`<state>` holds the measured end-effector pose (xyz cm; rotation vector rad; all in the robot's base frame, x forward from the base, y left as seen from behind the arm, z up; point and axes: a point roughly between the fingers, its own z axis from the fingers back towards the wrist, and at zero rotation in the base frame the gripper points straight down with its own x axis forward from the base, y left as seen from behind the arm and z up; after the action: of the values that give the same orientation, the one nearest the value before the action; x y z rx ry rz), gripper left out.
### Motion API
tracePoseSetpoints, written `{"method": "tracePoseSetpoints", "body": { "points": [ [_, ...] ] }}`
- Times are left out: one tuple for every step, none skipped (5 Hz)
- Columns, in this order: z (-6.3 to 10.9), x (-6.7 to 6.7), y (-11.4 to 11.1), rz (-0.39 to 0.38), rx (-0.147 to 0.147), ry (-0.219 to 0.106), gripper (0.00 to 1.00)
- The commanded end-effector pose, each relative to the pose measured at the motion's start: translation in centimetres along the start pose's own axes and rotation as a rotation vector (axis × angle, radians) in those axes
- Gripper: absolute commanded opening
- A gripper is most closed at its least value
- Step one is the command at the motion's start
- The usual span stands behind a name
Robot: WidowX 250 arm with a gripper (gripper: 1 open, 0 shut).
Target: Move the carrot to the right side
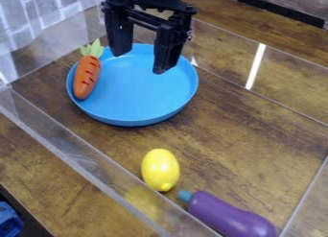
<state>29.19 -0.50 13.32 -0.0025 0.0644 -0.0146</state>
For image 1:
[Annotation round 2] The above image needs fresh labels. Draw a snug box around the yellow toy lemon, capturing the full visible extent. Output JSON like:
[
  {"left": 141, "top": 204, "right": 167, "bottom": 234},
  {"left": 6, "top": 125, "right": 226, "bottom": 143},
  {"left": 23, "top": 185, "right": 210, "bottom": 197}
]
[{"left": 141, "top": 149, "right": 179, "bottom": 192}]

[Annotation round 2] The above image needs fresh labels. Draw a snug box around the blue object at corner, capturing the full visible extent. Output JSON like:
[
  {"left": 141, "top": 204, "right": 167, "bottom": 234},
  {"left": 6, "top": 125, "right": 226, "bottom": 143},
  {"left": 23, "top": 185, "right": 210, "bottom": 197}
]
[{"left": 0, "top": 201, "right": 23, "bottom": 237}]

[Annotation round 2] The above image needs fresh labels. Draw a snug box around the blue round plate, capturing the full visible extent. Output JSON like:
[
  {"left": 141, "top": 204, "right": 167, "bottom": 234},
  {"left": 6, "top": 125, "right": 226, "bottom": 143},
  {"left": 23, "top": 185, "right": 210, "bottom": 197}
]
[{"left": 65, "top": 43, "right": 198, "bottom": 127}]

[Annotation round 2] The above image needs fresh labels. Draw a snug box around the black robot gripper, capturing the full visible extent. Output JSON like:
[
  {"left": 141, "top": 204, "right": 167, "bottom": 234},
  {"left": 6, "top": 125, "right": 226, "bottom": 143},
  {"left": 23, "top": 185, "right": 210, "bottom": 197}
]
[{"left": 101, "top": 0, "right": 195, "bottom": 74}]

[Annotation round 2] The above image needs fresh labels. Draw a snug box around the clear acrylic enclosure wall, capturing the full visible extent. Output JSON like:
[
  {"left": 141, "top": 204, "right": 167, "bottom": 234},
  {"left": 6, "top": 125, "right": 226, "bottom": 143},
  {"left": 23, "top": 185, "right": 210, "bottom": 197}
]
[{"left": 0, "top": 0, "right": 328, "bottom": 237}]

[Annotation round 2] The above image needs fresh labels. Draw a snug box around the purple toy eggplant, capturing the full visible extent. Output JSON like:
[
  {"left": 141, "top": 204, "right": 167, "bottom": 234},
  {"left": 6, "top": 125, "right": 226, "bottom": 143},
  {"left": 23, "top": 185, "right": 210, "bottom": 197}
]
[{"left": 178, "top": 190, "right": 277, "bottom": 237}]

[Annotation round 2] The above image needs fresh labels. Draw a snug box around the orange toy carrot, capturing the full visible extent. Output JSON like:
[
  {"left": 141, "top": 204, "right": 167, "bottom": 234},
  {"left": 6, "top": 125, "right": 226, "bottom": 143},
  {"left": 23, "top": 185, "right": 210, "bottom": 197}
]
[{"left": 73, "top": 39, "right": 103, "bottom": 100}]

